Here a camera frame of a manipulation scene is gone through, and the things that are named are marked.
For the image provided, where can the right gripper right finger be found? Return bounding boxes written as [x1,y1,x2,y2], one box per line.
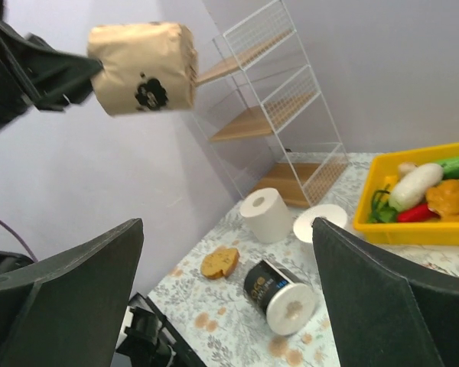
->
[313,218,459,366]

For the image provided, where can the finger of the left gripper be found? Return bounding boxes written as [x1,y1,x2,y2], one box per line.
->
[57,70,99,106]
[26,34,102,76]

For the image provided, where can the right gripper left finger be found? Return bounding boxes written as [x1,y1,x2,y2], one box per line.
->
[0,219,144,366]

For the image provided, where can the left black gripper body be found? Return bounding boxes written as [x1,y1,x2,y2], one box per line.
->
[0,20,68,112]

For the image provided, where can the brown paper roll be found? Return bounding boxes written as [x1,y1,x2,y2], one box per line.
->
[87,22,198,116]

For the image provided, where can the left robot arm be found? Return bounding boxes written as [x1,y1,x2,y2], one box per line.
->
[0,1,103,131]

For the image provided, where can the black wrapped roll left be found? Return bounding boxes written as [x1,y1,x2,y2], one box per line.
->
[243,259,318,336]

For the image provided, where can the yellow plastic bin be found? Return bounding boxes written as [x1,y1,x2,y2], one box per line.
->
[353,142,459,245]

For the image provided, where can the green herb sprig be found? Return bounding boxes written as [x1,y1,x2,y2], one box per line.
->
[366,184,398,224]

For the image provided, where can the red chili pepper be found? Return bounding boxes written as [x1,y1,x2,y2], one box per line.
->
[396,203,438,223]

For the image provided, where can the white toilet paper roll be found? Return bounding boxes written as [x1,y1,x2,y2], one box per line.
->
[293,204,348,244]
[239,187,293,244]

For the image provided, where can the white radish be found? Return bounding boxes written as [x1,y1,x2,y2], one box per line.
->
[389,163,444,212]

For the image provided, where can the orange yellow pepper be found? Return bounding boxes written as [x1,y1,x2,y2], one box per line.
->
[425,180,459,222]

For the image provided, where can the small mushroom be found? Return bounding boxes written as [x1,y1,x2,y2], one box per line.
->
[397,162,417,179]

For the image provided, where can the green cucumber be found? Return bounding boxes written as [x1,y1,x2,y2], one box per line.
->
[436,157,459,180]

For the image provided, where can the toast bread slice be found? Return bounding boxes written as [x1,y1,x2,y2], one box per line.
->
[200,248,239,280]

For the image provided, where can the white wire wooden shelf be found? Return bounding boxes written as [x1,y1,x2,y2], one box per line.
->
[194,1,348,207]

